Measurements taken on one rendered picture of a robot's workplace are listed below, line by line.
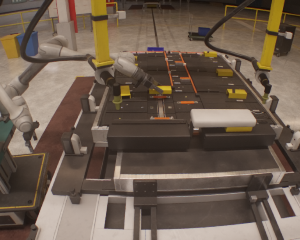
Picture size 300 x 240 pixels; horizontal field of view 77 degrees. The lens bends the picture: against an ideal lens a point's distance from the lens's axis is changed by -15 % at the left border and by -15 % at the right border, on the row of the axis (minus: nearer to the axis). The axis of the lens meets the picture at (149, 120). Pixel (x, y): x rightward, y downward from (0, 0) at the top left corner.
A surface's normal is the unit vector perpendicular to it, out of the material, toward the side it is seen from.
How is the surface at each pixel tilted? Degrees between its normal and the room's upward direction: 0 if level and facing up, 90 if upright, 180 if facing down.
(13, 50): 94
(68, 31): 90
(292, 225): 0
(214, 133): 0
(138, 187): 90
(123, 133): 0
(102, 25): 90
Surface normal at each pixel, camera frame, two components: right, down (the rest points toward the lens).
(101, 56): 0.47, 0.51
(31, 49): 0.00, 0.62
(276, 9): -0.24, 0.55
